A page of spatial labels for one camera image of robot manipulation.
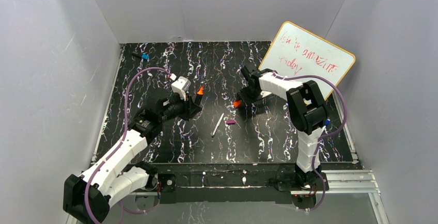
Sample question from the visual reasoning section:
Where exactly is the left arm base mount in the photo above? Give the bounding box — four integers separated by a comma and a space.
135, 173, 176, 213

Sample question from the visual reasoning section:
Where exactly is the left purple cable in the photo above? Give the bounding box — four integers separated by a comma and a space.
84, 67, 177, 224

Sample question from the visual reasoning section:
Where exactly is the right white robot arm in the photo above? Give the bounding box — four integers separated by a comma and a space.
233, 65, 329, 182

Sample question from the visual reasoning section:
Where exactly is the whiteboard with orange frame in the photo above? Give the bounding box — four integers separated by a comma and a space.
259, 21, 355, 86

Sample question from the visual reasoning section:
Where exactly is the orange highlighter cap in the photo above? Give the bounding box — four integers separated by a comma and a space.
233, 100, 242, 108

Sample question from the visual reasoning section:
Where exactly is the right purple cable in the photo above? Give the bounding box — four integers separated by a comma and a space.
273, 73, 348, 211

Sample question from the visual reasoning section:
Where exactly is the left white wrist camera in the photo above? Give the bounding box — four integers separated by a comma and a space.
171, 76, 191, 101

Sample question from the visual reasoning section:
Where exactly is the purple cable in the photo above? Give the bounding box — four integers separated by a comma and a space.
84, 67, 177, 224
273, 73, 348, 211

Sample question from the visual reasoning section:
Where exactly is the blue capped black marker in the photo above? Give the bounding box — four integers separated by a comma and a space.
132, 52, 150, 60

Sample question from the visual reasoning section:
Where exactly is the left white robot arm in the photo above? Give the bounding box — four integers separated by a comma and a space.
62, 90, 203, 223

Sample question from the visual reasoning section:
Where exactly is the aluminium frame rail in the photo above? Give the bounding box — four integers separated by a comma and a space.
76, 89, 391, 224

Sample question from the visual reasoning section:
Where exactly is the orange black highlighter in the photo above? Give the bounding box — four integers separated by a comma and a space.
194, 87, 204, 106

